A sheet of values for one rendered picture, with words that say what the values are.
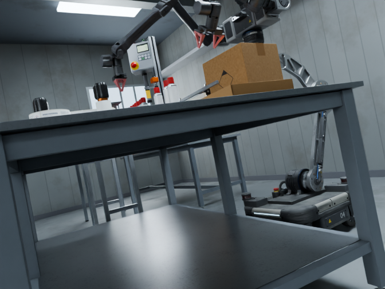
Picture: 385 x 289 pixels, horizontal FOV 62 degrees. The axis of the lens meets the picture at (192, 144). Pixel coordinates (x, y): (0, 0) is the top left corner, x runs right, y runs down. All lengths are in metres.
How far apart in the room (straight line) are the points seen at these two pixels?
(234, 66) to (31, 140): 0.99
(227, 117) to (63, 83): 5.71
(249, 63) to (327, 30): 2.86
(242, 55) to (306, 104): 0.41
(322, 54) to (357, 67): 0.47
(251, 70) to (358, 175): 0.62
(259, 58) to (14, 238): 1.20
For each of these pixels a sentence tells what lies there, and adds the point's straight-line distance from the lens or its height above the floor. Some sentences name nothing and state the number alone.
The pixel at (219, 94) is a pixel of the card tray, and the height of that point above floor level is 0.86.
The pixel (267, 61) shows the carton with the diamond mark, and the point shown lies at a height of 1.03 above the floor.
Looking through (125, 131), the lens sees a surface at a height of 0.77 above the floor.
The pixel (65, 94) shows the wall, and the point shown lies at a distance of 6.52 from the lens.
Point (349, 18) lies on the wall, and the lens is 4.18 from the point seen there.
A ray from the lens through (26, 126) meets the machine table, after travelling 0.79.
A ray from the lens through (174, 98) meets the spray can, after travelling 1.67.
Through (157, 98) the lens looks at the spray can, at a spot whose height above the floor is 1.02.
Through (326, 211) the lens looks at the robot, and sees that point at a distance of 2.08.
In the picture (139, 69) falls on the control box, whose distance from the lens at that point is 2.25.
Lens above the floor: 0.70
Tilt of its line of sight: 1 degrees up
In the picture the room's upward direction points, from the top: 11 degrees counter-clockwise
